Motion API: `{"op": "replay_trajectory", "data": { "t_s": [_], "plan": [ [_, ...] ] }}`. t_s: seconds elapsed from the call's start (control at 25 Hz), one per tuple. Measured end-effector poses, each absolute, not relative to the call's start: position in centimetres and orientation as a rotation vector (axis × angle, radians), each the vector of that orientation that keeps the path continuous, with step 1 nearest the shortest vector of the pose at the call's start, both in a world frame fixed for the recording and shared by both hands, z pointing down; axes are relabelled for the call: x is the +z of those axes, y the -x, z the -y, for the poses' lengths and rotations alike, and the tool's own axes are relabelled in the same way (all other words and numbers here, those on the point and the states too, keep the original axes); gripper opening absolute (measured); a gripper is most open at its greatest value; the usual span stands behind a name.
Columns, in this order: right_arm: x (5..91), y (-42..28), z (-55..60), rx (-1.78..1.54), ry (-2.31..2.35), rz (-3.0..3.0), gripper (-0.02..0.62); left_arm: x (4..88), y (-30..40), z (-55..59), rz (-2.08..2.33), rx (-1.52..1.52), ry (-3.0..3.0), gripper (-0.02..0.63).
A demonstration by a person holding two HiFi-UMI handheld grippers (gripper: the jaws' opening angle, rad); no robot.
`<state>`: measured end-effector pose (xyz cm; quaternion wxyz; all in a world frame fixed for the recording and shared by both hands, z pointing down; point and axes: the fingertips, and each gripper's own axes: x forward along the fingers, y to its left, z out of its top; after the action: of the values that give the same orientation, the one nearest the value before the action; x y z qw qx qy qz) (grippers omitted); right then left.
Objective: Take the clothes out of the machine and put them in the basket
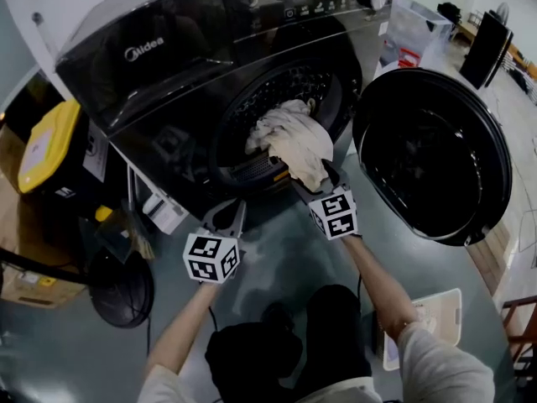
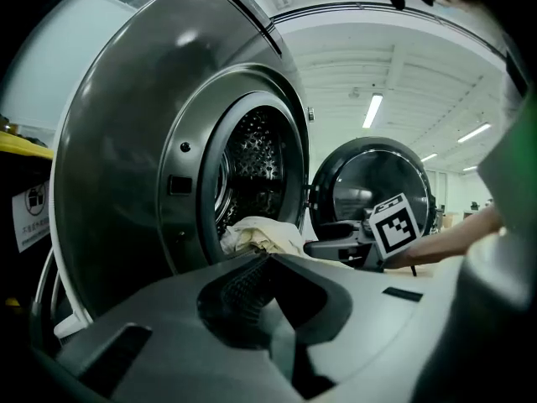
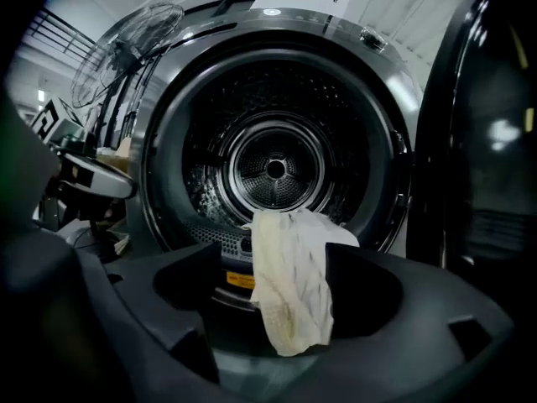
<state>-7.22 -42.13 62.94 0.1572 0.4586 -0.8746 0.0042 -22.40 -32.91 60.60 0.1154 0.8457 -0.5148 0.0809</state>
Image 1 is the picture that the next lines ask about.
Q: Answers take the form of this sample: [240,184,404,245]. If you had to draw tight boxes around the white drain hose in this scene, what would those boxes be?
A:
[31,12,76,100]

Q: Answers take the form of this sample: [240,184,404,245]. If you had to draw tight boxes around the dark grey washing machine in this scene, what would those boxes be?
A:
[54,0,398,237]

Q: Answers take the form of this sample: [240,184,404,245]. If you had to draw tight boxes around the black bag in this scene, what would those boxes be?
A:
[436,1,463,25]

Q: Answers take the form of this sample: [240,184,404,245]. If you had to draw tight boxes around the brown cardboard box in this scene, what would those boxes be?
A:
[0,122,91,310]

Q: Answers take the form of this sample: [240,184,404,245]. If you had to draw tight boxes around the person's left forearm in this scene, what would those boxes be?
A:
[144,281,222,376]

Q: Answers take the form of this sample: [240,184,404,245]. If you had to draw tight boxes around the black cabinet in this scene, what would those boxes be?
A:
[458,10,514,92]

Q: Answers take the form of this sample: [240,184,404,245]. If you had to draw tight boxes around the grey standing fan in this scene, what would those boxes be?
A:
[492,2,512,24]

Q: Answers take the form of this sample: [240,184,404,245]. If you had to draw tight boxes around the person's legs in black trousers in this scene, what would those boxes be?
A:
[204,283,373,403]

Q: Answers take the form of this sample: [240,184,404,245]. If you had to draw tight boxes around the round black washer door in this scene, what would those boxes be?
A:
[351,67,514,249]

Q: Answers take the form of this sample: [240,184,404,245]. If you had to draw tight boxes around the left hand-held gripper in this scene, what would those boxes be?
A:
[182,198,248,285]

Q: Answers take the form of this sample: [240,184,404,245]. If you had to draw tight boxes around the black pedestal fan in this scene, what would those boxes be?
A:
[0,245,156,330]

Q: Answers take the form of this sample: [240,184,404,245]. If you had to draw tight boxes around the clear plastic storage box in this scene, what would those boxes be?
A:
[378,0,455,71]

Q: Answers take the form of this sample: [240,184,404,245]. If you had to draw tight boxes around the white washer stand frame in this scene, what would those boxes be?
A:
[125,157,190,235]

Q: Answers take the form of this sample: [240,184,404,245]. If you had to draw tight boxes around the person's right forearm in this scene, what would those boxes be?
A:
[341,235,421,344]

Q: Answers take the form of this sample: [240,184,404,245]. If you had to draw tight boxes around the black-framed glass partition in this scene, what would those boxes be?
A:
[0,0,41,111]

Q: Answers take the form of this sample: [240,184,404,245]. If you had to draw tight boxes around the yellow plastic container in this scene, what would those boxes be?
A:
[16,97,129,245]

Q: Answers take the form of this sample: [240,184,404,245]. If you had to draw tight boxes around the person's white shirt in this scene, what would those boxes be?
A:
[137,320,497,403]

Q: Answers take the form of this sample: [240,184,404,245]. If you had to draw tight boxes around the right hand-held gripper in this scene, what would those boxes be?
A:
[292,160,359,242]

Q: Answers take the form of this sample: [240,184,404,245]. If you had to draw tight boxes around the large beige clothes piece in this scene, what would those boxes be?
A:
[244,97,336,193]

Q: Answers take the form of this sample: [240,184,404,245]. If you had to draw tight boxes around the white plastic laundry basket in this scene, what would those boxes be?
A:
[380,286,463,373]

